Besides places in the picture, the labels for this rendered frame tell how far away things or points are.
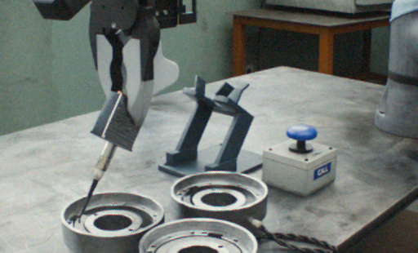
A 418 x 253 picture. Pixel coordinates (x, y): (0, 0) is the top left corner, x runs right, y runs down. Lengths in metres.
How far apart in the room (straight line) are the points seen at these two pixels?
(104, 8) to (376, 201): 0.39
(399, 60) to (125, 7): 0.55
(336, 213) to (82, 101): 1.91
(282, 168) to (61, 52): 1.75
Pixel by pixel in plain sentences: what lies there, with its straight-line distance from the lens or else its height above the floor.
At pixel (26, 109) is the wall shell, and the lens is 2.34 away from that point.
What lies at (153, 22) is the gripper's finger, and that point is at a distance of 0.54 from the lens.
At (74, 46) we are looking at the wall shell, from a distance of 2.42.
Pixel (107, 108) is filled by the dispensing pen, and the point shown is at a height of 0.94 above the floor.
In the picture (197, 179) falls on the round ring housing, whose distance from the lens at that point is 0.67.
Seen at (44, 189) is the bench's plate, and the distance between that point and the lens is 0.75.
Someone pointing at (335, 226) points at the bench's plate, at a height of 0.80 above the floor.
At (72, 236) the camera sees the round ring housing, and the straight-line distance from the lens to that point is 0.56.
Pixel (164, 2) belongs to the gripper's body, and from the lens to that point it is 0.58.
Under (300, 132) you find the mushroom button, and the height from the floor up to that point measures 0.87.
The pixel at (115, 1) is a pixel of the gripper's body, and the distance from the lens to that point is 0.57.
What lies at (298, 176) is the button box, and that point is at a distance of 0.71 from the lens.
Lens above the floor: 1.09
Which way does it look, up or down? 17 degrees down
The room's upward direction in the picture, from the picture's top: 1 degrees counter-clockwise
